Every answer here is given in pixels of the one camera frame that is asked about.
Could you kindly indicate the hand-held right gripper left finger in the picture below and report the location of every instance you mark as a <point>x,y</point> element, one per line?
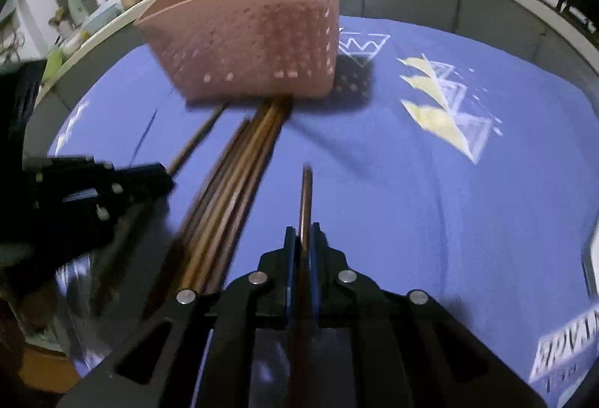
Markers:
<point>293,277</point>

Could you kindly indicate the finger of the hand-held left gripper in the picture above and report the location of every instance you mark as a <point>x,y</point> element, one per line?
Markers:
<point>93,220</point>
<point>145,181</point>

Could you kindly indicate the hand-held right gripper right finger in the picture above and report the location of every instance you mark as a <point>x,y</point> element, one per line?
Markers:
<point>314,277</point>

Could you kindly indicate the brown wooden chopstick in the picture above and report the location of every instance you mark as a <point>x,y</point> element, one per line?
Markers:
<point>196,141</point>
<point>306,202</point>

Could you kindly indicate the bunch of brown wooden chopsticks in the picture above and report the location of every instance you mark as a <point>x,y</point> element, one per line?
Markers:
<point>243,183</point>

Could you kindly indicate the pink perforated plastic basket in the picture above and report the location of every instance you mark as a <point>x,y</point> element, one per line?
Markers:
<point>252,38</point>

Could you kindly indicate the green plastic item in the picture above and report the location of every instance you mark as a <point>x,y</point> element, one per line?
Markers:
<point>54,61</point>

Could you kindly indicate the blue printed tablecloth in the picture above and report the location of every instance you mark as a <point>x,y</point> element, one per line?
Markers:
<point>374,183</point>

